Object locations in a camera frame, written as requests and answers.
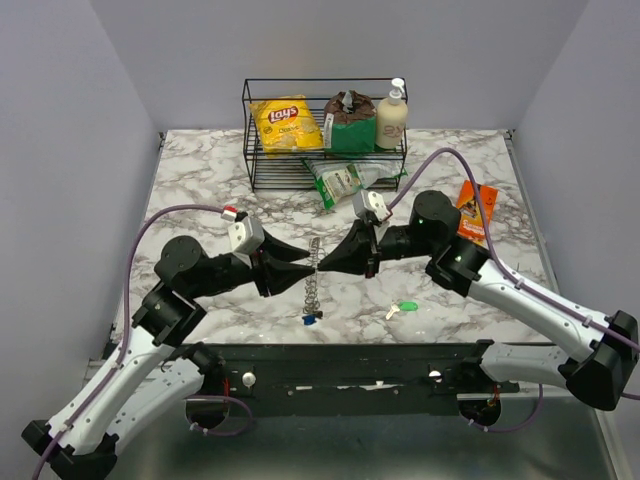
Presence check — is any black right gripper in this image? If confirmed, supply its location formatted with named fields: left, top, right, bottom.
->
left=317, top=218, right=436, bottom=280

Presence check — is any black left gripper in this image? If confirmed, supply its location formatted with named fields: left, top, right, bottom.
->
left=189, top=226, right=317, bottom=300

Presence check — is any silver keyring disc with rings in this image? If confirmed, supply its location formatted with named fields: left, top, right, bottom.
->
left=303, top=237, right=323, bottom=319

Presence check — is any blue key tag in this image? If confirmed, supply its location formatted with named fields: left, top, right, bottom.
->
left=302, top=314, right=319, bottom=326

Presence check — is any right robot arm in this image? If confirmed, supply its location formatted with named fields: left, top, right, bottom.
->
left=318, top=190, right=639, bottom=411

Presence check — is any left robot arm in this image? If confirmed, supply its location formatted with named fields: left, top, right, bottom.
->
left=22, top=219, right=314, bottom=479

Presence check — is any green white snack bag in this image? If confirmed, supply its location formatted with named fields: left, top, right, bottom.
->
left=302, top=159, right=407, bottom=210

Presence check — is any orange razor box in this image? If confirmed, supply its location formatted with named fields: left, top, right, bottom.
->
left=456, top=180, right=499, bottom=245

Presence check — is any green brown paper bag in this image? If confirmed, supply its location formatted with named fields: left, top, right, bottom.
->
left=323, top=90, right=376, bottom=155

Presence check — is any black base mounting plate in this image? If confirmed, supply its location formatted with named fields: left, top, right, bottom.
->
left=171, top=341, right=519, bottom=417

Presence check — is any yellow Lays chips bag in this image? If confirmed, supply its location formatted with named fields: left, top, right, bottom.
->
left=249, top=95, right=324, bottom=155

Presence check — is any cream lotion pump bottle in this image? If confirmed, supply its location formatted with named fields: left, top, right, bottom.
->
left=375, top=77, right=408, bottom=150

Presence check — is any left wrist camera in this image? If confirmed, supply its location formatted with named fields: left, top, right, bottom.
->
left=227, top=216, right=265, bottom=255

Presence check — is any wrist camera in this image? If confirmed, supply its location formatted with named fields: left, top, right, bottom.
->
left=352, top=189, right=392, bottom=225
left=227, top=216, right=265, bottom=255

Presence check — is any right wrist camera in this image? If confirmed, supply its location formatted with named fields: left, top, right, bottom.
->
left=352, top=189, right=392, bottom=225

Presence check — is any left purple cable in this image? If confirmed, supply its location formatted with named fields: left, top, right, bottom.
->
left=29, top=203, right=255, bottom=480

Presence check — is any purple cable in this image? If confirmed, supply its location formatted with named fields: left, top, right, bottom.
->
left=387, top=147, right=640, bottom=433
left=29, top=203, right=255, bottom=480

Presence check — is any black wire rack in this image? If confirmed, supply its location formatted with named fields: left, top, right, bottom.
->
left=242, top=77, right=408, bottom=194

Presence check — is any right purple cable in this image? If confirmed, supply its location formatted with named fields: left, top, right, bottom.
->
left=387, top=147, right=640, bottom=433

